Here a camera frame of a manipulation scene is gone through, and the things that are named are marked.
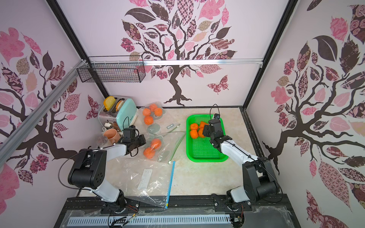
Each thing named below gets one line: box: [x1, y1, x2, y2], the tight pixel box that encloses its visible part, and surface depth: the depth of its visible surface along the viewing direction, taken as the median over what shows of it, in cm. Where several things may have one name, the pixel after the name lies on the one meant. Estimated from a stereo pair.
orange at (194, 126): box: [190, 123, 199, 130], surface depth 105 cm
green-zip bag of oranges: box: [143, 131, 187, 164], surface depth 89 cm
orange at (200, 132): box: [198, 127, 206, 138], surface depth 100 cm
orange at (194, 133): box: [190, 129, 199, 140], surface depth 100 cm
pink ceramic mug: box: [103, 128, 122, 144], surface depth 96 cm
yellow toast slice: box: [103, 95, 117, 111], surface depth 99 cm
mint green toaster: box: [98, 95, 138, 131], surface depth 97 cm
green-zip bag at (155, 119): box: [137, 101, 181, 134], surface depth 113 cm
